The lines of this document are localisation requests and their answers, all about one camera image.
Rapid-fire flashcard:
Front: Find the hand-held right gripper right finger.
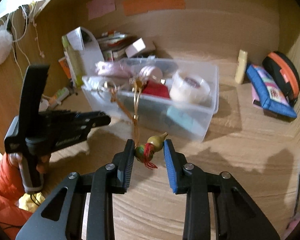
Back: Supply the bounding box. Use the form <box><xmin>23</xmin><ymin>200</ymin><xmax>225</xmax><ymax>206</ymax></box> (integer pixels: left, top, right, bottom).
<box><xmin>163</xmin><ymin>139</ymin><xmax>280</xmax><ymax>240</ymax></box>

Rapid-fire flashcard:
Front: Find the black orange round case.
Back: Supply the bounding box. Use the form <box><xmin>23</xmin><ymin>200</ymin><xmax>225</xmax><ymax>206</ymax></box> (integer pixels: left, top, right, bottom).
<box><xmin>262</xmin><ymin>51</ymin><xmax>300</xmax><ymax>105</ymax></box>

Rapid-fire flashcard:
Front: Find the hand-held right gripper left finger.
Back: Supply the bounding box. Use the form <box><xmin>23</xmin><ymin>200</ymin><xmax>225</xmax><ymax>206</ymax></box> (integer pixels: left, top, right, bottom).
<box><xmin>15</xmin><ymin>139</ymin><xmax>136</xmax><ymax>240</ymax></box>

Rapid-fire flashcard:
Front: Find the person's left hand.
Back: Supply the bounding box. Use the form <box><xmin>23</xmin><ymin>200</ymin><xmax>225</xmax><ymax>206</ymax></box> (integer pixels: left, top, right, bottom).
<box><xmin>36</xmin><ymin>153</ymin><xmax>51</xmax><ymax>175</ymax></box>

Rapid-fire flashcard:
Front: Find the red cloth pouch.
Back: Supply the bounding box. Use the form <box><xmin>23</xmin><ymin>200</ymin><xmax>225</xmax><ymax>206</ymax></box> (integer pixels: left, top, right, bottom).
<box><xmin>142</xmin><ymin>81</ymin><xmax>171</xmax><ymax>100</ymax></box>

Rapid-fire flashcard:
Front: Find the white tube green label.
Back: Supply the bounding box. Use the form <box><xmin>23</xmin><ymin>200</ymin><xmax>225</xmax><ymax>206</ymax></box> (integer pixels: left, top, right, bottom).
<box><xmin>49</xmin><ymin>86</ymin><xmax>70</xmax><ymax>105</ymax></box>

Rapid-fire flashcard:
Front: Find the pink paper sheet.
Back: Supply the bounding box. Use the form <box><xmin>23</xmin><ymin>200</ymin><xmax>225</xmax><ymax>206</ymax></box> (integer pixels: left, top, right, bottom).
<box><xmin>87</xmin><ymin>0</ymin><xmax>116</xmax><ymax>20</ymax></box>

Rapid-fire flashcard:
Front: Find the yellow cloth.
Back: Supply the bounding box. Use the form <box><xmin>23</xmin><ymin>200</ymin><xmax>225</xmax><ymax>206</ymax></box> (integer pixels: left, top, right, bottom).
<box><xmin>19</xmin><ymin>192</ymin><xmax>45</xmax><ymax>212</ymax></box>

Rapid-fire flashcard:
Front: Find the teal box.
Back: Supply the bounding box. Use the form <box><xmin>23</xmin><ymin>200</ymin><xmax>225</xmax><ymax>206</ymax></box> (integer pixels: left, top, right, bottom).
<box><xmin>166</xmin><ymin>105</ymin><xmax>205</xmax><ymax>133</ymax></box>

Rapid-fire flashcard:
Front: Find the cream lotion tube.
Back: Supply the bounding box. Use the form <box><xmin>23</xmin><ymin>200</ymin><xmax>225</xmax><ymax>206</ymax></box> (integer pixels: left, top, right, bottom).
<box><xmin>234</xmin><ymin>49</ymin><xmax>248</xmax><ymax>84</ymax></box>

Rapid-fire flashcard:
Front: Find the clear plastic storage box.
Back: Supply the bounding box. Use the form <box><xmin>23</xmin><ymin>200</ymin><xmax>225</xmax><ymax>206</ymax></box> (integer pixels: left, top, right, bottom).
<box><xmin>81</xmin><ymin>57</ymin><xmax>219</xmax><ymax>143</ymax></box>

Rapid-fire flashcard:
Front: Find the white fluffy toy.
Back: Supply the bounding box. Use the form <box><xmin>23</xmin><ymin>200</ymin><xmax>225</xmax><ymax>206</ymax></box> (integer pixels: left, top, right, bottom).
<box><xmin>0</xmin><ymin>29</ymin><xmax>13</xmax><ymax>67</ymax></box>

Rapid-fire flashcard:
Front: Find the white tape roll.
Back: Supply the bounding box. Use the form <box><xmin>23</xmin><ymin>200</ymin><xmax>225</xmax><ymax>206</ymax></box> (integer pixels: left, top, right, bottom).
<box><xmin>169</xmin><ymin>70</ymin><xmax>211</xmax><ymax>103</ymax></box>

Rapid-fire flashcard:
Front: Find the person's left forearm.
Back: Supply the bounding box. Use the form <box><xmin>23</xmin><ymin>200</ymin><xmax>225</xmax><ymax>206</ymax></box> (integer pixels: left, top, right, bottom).
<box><xmin>0</xmin><ymin>152</ymin><xmax>34</xmax><ymax>233</ymax></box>

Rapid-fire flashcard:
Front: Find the stack of booklets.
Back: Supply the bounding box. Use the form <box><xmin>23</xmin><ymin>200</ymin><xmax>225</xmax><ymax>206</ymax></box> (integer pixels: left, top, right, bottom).
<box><xmin>97</xmin><ymin>31</ymin><xmax>138</xmax><ymax>60</ymax></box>

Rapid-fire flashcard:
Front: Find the pink knitted cloth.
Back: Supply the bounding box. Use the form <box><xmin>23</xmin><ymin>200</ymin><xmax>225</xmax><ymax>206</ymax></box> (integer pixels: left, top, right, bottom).
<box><xmin>95</xmin><ymin>61</ymin><xmax>138</xmax><ymax>78</ymax></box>

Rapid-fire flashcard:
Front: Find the wooden desktop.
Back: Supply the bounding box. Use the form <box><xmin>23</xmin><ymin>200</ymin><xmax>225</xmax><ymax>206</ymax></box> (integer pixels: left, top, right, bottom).
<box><xmin>39</xmin><ymin>75</ymin><xmax>300</xmax><ymax>240</ymax></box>

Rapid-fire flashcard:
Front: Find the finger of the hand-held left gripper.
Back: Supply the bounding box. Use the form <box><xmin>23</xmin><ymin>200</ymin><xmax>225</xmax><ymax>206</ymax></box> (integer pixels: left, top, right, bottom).
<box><xmin>76</xmin><ymin>114</ymin><xmax>112</xmax><ymax>137</ymax></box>
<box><xmin>41</xmin><ymin>109</ymin><xmax>105</xmax><ymax>124</ymax></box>

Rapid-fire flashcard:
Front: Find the white hanging cord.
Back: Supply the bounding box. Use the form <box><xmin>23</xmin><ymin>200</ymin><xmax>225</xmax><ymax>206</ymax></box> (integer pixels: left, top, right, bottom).
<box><xmin>31</xmin><ymin>1</ymin><xmax>45</xmax><ymax>58</ymax></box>
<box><xmin>7</xmin><ymin>5</ymin><xmax>32</xmax><ymax>80</ymax></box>

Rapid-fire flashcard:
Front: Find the white handwritten paper pad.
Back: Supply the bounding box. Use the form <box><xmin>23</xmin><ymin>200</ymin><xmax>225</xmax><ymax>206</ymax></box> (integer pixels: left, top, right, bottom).
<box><xmin>66</xmin><ymin>27</ymin><xmax>105</xmax><ymax>63</ymax></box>

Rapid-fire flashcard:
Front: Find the pink round device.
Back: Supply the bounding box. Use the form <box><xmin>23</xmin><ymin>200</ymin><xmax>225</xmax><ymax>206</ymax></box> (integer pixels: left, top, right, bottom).
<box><xmin>139</xmin><ymin>65</ymin><xmax>163</xmax><ymax>81</ymax></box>

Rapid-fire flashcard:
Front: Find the gourd charm with red tassel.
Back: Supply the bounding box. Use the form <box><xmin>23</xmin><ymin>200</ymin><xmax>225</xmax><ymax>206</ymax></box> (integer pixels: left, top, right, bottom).
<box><xmin>97</xmin><ymin>78</ymin><xmax>168</xmax><ymax>170</ymax></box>

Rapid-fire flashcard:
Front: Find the small white cardboard box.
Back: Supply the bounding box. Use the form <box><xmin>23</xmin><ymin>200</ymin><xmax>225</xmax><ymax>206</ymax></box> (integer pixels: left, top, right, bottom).
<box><xmin>125</xmin><ymin>38</ymin><xmax>147</xmax><ymax>58</ymax></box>

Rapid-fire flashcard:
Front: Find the orange paper sheet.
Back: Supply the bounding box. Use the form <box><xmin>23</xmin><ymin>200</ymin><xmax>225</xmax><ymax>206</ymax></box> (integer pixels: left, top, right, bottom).
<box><xmin>122</xmin><ymin>0</ymin><xmax>186</xmax><ymax>16</ymax></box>

